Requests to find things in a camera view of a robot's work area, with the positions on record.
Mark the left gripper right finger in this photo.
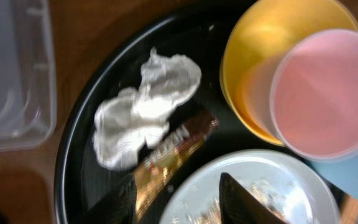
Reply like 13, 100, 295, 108
219, 172, 285, 224

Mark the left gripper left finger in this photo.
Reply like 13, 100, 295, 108
76, 174, 137, 224

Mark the grey plate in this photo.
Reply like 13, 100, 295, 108
160, 149, 340, 223

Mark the brown gold snack wrapper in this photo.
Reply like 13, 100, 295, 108
134, 109, 219, 221

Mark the white napkin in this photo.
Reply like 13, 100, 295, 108
93, 49, 202, 170

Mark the pink cup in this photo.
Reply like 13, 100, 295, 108
235, 29, 358, 160

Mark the yellow bowl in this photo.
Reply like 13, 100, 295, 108
220, 0, 358, 146

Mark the clear plastic waste bin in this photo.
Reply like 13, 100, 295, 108
0, 0, 57, 152

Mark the round black serving tray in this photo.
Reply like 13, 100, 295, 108
55, 1, 288, 223

